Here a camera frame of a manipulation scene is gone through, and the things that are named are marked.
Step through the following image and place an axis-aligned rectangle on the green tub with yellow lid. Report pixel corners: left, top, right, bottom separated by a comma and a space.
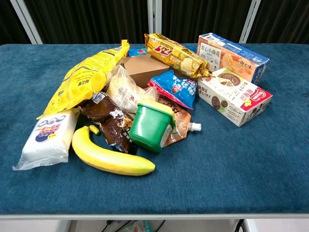
128, 99, 176, 153

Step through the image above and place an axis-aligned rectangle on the brown spout pouch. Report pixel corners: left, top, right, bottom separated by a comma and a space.
156, 94, 202, 148

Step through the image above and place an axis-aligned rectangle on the blue red snack bag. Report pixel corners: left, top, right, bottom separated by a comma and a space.
148, 70, 197, 111

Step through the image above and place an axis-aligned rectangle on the clear plastic food bag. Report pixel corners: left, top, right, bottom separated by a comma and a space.
106, 64, 159, 114

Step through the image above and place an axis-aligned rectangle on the dark brown snack packet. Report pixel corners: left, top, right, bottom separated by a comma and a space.
78, 91, 138, 155

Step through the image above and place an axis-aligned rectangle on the brown cardboard box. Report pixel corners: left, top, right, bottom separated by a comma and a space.
120, 53, 170, 89

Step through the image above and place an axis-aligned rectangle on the gold biscuit packet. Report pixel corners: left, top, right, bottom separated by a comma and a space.
144, 33, 212, 81

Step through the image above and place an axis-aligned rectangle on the yellow banana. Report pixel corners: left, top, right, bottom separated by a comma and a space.
71, 125, 156, 176

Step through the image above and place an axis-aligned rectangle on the small blue packet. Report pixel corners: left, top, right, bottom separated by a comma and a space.
128, 47, 148, 58

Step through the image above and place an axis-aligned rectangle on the white red pastry box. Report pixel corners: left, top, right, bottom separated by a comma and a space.
197, 67, 273, 128

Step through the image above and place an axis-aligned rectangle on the large yellow snack bag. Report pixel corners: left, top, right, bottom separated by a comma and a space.
36, 39, 130, 120

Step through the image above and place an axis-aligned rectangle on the blue table cloth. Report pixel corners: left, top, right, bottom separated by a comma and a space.
0, 43, 309, 215

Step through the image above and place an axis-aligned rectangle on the blue orange cookie box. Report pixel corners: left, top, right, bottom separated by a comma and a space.
197, 32, 270, 86

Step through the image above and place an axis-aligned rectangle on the white snack packet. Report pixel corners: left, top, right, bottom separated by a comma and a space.
12, 110, 80, 171

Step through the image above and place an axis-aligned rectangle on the colourful bag under table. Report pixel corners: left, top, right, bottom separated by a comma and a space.
124, 219, 155, 232

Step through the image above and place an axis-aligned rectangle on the black curtain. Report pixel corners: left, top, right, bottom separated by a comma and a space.
0, 0, 309, 45

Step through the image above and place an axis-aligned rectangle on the white table leg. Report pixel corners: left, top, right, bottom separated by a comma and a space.
242, 219, 259, 232

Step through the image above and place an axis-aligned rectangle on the white metal frame post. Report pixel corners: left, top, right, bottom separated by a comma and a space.
9, 0, 43, 44
147, 0, 163, 44
239, 0, 262, 44

